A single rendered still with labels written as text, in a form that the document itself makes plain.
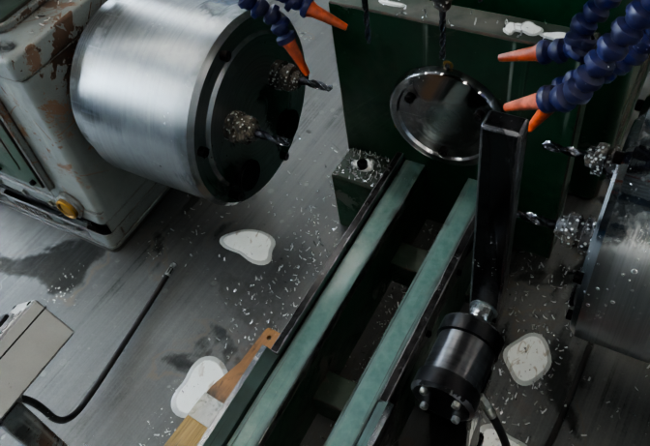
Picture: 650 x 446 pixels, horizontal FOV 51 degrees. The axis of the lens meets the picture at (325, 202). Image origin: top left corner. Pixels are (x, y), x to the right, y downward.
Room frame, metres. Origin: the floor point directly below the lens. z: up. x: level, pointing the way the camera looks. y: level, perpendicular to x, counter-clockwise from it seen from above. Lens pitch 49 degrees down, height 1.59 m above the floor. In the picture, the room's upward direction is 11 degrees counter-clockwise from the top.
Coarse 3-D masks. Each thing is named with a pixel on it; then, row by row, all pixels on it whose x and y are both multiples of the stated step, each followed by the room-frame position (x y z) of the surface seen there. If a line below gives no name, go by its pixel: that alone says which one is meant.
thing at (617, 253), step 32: (640, 128) 0.39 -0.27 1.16; (608, 160) 0.44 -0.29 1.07; (640, 160) 0.36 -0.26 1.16; (608, 192) 0.36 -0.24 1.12; (640, 192) 0.33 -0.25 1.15; (544, 224) 0.39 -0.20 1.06; (576, 224) 0.37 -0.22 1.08; (608, 224) 0.32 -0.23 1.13; (640, 224) 0.31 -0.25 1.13; (608, 256) 0.31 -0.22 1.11; (640, 256) 0.30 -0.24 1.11; (576, 288) 0.32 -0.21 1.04; (608, 288) 0.29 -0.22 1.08; (640, 288) 0.28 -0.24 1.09; (576, 320) 0.30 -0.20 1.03; (608, 320) 0.28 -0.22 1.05; (640, 320) 0.27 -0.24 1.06; (640, 352) 0.26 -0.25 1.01
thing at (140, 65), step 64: (128, 0) 0.75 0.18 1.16; (192, 0) 0.73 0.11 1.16; (128, 64) 0.66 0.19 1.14; (192, 64) 0.62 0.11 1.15; (256, 64) 0.67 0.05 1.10; (128, 128) 0.62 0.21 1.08; (192, 128) 0.57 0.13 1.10; (256, 128) 0.59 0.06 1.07; (192, 192) 0.57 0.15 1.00; (256, 192) 0.62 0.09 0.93
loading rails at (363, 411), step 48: (384, 192) 0.59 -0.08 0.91; (384, 240) 0.52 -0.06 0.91; (336, 288) 0.45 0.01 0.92; (384, 288) 0.51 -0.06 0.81; (432, 288) 0.43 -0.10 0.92; (288, 336) 0.40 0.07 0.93; (336, 336) 0.41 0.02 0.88; (384, 336) 0.38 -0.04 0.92; (432, 336) 0.39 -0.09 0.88; (240, 384) 0.35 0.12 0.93; (288, 384) 0.35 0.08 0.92; (336, 384) 0.37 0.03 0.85; (384, 384) 0.32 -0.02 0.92; (240, 432) 0.30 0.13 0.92; (288, 432) 0.32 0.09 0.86; (336, 432) 0.28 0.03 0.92; (384, 432) 0.27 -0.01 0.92
